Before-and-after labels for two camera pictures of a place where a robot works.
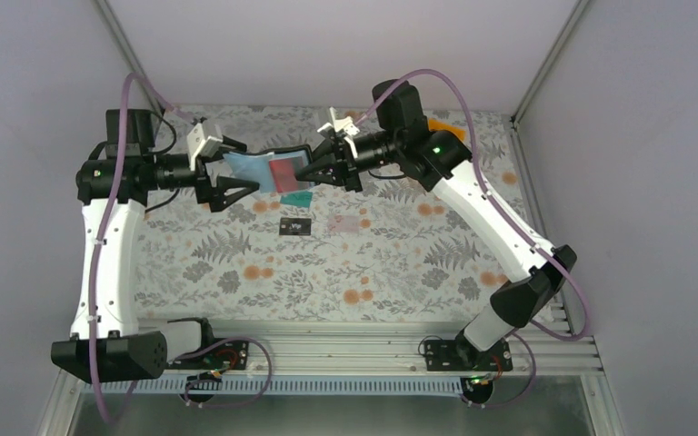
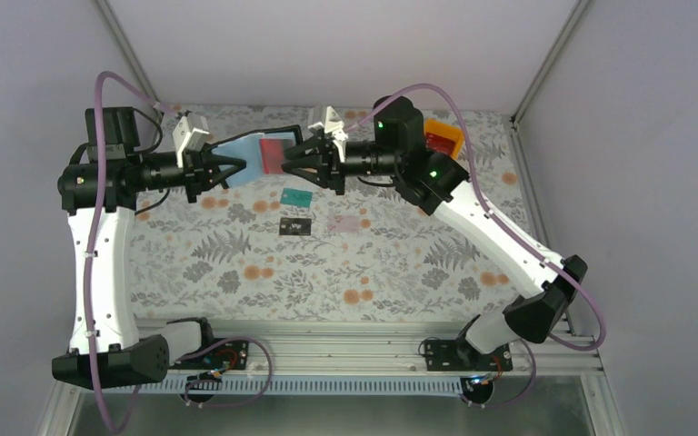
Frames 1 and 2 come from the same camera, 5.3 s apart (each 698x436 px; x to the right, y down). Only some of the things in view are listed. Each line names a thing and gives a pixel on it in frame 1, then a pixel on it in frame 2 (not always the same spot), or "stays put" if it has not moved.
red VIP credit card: (284, 172) -> (272, 150)
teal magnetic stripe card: (300, 199) stays put
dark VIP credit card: (294, 226) stays put
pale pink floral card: (343, 223) stays put
